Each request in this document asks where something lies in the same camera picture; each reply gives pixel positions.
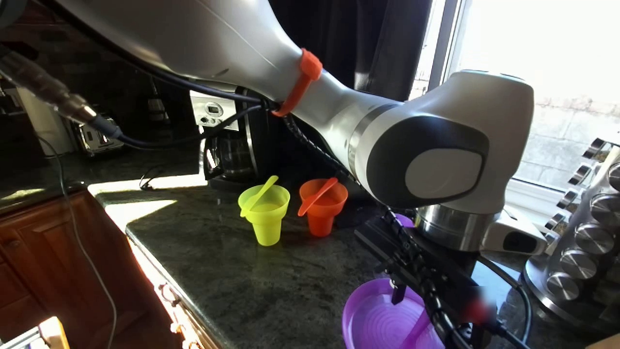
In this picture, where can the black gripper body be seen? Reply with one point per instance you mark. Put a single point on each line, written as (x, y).
(427, 272)

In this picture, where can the purple plastic plate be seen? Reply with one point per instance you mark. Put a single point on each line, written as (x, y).
(375, 322)

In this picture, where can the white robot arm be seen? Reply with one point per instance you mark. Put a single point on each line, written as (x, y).
(413, 148)

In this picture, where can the orange plastic cup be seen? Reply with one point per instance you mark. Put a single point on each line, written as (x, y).
(320, 216)

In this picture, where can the orange plastic spoon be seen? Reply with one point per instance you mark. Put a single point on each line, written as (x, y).
(318, 196)

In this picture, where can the yellow-green plastic cup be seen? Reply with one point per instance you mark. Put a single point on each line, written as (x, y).
(266, 223)

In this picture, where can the yellow-green plastic spoon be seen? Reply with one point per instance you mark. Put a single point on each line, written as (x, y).
(258, 194)

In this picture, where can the stainless steel coffee maker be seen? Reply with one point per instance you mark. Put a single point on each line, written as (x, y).
(220, 148)

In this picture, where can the dark curtain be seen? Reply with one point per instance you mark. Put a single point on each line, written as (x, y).
(361, 39)

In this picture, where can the bright window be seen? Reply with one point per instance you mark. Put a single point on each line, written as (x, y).
(555, 45)

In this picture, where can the chrome toaster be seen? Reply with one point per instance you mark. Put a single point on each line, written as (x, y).
(90, 144)

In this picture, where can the brown wooden cabinet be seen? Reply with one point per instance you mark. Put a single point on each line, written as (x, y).
(51, 272)

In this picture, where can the pale wooden board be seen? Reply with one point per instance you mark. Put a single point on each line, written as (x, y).
(39, 336)

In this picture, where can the white cylindrical container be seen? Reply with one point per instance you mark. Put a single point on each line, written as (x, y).
(41, 123)

